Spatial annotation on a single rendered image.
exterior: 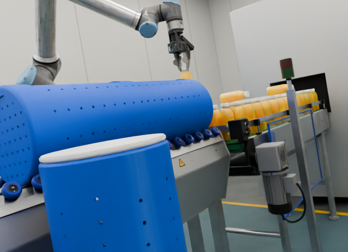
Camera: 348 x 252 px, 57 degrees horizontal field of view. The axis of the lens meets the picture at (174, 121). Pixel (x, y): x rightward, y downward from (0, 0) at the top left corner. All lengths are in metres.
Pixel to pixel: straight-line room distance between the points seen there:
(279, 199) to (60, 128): 1.06
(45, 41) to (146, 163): 1.47
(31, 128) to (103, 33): 4.04
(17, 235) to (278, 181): 1.12
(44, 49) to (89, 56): 2.61
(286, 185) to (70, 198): 1.13
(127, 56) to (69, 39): 0.93
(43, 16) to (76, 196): 1.42
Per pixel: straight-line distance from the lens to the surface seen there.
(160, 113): 1.18
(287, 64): 1.76
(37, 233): 0.88
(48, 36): 1.98
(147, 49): 5.27
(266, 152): 1.54
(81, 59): 4.52
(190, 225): 1.67
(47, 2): 1.89
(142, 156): 0.62
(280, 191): 1.58
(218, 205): 1.56
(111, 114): 1.01
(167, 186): 0.67
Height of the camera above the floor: 1.08
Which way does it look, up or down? 1 degrees down
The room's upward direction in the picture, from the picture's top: 10 degrees counter-clockwise
